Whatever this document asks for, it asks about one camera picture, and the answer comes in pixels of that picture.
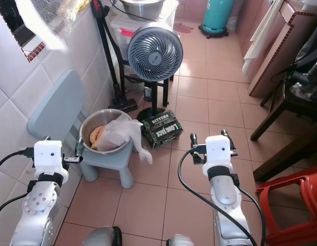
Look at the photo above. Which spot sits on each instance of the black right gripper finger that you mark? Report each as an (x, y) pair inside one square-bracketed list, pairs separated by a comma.
[(193, 140), (225, 133)]

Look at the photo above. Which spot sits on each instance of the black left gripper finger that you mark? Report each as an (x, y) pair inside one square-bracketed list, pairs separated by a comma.
[(79, 147), (47, 138)]

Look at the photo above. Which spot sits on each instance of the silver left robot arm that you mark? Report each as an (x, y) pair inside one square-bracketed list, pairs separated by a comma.
[(40, 205)]

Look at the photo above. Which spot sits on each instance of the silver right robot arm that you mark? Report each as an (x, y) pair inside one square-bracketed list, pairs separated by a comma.
[(225, 197)]

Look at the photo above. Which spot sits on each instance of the orange bread in bowl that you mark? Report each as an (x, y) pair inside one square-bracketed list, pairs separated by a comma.
[(96, 136)]

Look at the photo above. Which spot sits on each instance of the blue-grey plastic child chair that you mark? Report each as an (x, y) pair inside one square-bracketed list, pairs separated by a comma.
[(58, 107)]

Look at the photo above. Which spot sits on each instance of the green Long Jack carton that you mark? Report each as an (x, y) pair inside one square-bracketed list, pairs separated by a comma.
[(162, 128)]

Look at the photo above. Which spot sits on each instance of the large steel bowl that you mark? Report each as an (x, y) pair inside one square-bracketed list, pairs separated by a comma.
[(94, 118)]

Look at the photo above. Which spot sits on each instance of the clear crumpled plastic bag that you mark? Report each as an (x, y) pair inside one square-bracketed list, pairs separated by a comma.
[(122, 130)]

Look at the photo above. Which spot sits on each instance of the black stick vacuum cleaner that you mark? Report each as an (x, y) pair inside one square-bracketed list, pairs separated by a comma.
[(124, 106)]

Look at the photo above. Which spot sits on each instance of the dark wooden chair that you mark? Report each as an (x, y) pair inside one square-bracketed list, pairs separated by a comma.
[(297, 102)]

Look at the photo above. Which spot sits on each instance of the black metal rack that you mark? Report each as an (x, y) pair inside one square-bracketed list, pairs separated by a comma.
[(120, 77)]

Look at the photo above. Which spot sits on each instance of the red plastic stool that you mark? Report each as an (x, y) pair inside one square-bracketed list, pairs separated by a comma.
[(292, 189)]

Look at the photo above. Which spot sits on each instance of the grey right robot leg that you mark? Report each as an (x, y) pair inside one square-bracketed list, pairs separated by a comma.
[(181, 241)]

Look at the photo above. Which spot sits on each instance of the grey round standing fan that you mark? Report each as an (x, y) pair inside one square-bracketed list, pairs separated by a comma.
[(155, 51)]

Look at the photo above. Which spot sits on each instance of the black grey appliance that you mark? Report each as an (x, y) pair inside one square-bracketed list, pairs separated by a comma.
[(304, 77)]

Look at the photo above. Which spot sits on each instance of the cream leaning board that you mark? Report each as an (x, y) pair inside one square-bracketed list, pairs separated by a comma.
[(261, 36)]

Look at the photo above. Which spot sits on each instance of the white curtain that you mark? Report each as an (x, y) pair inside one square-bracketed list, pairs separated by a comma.
[(40, 20)]

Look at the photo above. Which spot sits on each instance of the teal gas cylinder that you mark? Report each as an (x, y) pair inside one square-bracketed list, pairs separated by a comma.
[(216, 15)]

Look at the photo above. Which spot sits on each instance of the clear plastic storage box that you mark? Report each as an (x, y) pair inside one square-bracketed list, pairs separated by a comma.
[(120, 33)]

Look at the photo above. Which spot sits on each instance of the black framed window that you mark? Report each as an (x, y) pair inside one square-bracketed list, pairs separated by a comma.
[(7, 15)]

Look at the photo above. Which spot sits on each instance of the steel wash basin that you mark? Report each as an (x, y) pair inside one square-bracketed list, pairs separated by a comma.
[(143, 6)]

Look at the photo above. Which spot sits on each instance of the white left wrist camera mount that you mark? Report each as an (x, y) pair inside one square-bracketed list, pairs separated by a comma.
[(50, 156)]

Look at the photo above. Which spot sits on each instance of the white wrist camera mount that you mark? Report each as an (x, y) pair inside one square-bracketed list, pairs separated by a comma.
[(217, 154), (50, 156)]

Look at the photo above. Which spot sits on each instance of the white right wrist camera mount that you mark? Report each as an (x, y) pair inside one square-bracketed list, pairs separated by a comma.
[(217, 154)]

